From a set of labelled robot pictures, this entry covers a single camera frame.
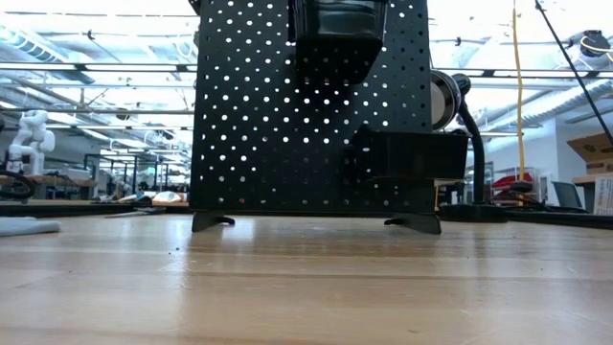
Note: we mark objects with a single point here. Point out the dark office chair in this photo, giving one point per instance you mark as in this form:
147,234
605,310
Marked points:
570,196

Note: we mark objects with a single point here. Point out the cardboard box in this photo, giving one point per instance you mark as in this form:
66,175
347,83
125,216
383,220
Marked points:
596,151

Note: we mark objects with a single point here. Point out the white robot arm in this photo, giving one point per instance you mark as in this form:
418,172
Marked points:
33,134

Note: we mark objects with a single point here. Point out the deep black pegboard bin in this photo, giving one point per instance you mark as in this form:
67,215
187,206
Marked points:
340,43

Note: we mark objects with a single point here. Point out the black metal pegboard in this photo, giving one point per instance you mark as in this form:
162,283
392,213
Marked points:
258,167

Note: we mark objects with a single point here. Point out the wooden bench under white robot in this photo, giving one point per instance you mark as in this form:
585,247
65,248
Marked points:
72,182

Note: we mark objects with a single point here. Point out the white paper sign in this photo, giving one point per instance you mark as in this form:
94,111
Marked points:
604,196

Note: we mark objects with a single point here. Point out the wide shallow black bin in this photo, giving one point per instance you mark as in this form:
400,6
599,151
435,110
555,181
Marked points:
412,155

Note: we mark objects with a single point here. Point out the striped grey blue work glove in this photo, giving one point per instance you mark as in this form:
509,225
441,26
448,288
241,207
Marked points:
29,226

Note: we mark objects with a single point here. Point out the red plastic crate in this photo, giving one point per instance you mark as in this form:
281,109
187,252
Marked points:
512,181

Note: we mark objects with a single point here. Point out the black aluminium table frame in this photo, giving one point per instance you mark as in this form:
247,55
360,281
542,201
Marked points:
96,209

